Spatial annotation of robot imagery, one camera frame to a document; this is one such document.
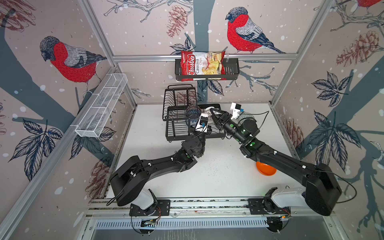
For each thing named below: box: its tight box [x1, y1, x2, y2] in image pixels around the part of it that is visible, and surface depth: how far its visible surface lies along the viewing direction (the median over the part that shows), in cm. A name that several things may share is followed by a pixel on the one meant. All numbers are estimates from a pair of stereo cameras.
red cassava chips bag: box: [180, 50, 227, 82], surface depth 90 cm
